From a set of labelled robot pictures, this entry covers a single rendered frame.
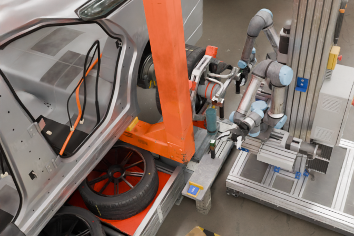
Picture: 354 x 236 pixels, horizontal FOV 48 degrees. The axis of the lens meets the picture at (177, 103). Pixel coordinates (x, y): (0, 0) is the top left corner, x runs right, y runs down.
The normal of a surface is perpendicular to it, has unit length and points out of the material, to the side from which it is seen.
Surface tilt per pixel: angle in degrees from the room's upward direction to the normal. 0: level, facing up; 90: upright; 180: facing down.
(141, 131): 0
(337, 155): 0
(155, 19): 90
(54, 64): 6
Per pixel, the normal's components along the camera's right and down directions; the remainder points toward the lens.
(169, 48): -0.47, 0.64
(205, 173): -0.10, -0.72
